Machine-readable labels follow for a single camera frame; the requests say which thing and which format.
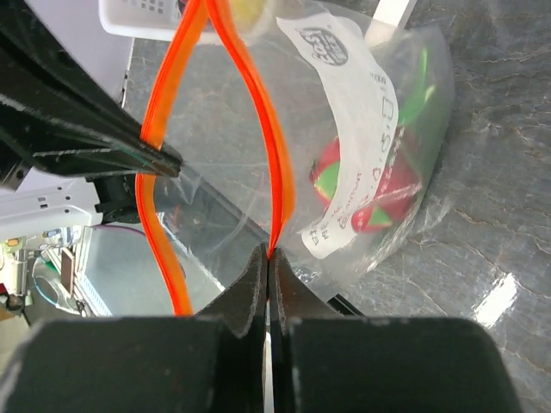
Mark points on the yellow star fruit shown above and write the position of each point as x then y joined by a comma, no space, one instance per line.
246,13

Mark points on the pink dragon fruit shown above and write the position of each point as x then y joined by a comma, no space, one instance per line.
364,193

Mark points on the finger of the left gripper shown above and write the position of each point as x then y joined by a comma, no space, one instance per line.
56,118

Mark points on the silver clothes rack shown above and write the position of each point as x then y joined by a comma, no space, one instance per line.
389,16

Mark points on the white plastic basket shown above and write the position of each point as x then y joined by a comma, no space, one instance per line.
141,19

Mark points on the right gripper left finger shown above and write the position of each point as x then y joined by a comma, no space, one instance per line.
242,306

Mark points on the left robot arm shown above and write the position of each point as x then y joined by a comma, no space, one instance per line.
33,200

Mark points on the clear zip top bag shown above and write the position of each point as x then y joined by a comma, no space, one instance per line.
251,111

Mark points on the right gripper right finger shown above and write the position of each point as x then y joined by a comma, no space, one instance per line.
290,297

